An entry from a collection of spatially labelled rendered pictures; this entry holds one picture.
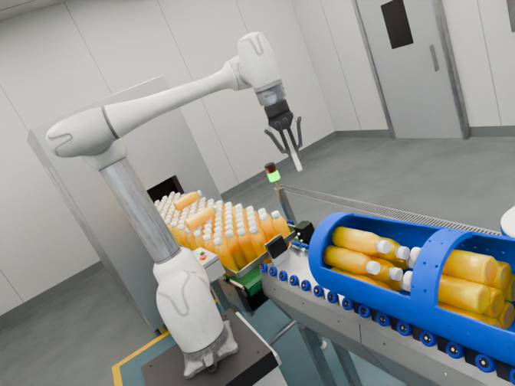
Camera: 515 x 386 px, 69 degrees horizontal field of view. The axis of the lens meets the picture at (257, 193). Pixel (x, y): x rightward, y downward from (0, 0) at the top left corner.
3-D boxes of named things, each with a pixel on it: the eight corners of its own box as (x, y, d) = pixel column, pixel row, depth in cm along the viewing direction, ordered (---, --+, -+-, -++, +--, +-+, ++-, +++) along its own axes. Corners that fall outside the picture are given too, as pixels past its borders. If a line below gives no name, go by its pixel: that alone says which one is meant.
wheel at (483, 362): (484, 377, 89) (488, 376, 90) (497, 365, 87) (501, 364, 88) (469, 360, 92) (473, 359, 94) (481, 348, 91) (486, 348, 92)
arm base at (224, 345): (186, 389, 108) (177, 374, 107) (183, 348, 130) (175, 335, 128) (242, 358, 111) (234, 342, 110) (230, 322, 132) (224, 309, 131)
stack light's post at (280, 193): (337, 334, 252) (278, 190, 218) (332, 332, 255) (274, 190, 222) (341, 330, 254) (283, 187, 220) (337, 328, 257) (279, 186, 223)
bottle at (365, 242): (348, 240, 134) (391, 250, 119) (334, 250, 131) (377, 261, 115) (342, 222, 133) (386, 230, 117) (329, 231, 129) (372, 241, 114)
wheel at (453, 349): (446, 337, 98) (451, 336, 99) (442, 353, 98) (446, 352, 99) (463, 345, 94) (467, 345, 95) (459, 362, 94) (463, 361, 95)
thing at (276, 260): (277, 268, 175) (267, 245, 171) (273, 266, 177) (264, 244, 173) (292, 256, 179) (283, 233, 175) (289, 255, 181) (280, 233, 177)
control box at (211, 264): (208, 285, 170) (198, 266, 167) (191, 274, 187) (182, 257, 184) (226, 273, 174) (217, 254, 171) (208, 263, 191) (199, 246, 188)
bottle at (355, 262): (326, 242, 130) (368, 253, 115) (339, 247, 134) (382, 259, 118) (319, 261, 129) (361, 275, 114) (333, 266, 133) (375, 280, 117)
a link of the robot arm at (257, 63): (287, 76, 112) (275, 79, 125) (269, 23, 108) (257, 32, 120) (255, 90, 111) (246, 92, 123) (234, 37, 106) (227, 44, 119)
